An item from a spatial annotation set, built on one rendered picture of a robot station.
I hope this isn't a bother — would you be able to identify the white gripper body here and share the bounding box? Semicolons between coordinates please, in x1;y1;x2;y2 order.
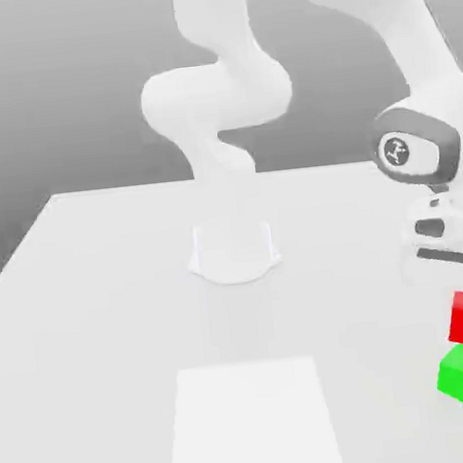
397;239;463;298

